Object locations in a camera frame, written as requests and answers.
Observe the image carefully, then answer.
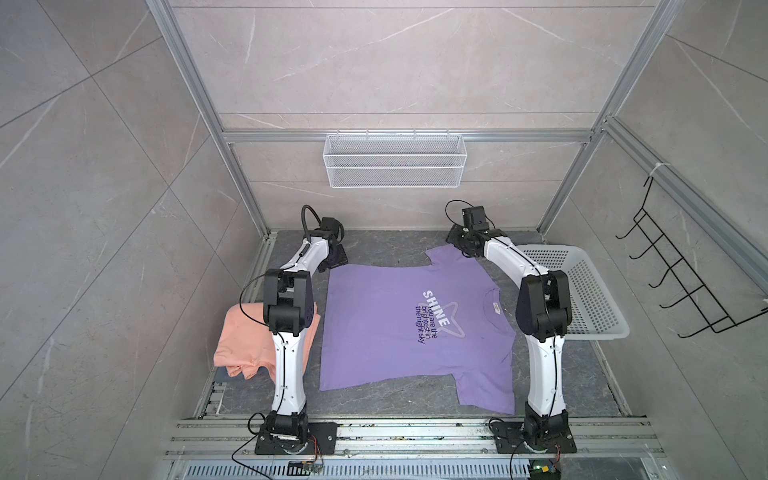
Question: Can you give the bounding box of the purple t-shirt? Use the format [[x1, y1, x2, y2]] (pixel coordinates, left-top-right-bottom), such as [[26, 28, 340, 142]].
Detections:
[[319, 245, 516, 414]]

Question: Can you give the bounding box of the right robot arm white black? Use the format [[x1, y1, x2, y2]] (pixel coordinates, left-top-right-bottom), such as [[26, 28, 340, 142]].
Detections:
[[447, 225, 572, 451]]

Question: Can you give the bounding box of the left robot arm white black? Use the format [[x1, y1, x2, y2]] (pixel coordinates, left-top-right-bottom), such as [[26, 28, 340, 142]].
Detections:
[[263, 217, 347, 418]]

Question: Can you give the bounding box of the pink folded t-shirt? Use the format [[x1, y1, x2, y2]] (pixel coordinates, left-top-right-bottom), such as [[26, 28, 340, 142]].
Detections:
[[213, 301, 321, 383]]

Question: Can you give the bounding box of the white plastic laundry basket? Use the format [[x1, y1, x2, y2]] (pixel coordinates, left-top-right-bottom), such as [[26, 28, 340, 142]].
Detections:
[[519, 244, 630, 341]]

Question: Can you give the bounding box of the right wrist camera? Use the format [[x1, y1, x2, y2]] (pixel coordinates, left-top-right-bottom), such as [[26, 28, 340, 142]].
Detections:
[[462, 206, 490, 232]]

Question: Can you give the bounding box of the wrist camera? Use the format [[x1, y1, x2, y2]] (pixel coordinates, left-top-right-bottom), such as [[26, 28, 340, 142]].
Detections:
[[462, 206, 490, 232], [311, 217, 345, 243]]

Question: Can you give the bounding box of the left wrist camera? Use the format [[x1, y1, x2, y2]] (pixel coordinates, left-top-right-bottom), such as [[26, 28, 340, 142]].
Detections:
[[311, 217, 345, 243]]

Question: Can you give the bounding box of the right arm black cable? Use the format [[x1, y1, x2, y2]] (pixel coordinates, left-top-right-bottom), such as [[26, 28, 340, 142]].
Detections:
[[443, 199, 481, 229]]

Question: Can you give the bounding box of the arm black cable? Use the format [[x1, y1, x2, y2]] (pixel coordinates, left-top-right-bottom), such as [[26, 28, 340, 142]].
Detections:
[[443, 199, 481, 229], [230, 204, 325, 480]]

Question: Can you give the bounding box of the white wire mesh wall basket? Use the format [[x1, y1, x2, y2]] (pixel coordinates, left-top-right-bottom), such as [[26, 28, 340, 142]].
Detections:
[[323, 133, 468, 189]]

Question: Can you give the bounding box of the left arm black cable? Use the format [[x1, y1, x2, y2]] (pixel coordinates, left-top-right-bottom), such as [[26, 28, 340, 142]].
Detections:
[[230, 204, 325, 480]]

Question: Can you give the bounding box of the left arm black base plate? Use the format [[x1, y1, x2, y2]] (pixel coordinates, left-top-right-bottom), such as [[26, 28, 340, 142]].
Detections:
[[254, 422, 339, 455]]

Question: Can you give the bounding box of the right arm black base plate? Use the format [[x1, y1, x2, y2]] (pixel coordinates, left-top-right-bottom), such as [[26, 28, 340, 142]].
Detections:
[[487, 418, 577, 454]]

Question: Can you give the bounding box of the aluminium frame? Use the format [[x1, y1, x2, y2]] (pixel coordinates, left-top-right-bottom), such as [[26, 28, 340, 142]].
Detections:
[[148, 1, 767, 290]]

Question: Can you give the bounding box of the aluminium rail base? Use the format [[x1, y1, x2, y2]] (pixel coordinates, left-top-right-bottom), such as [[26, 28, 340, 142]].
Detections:
[[158, 416, 677, 479]]

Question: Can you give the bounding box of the black wire hook rack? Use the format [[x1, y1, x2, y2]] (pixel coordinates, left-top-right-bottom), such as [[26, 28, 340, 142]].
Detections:
[[615, 176, 767, 339]]

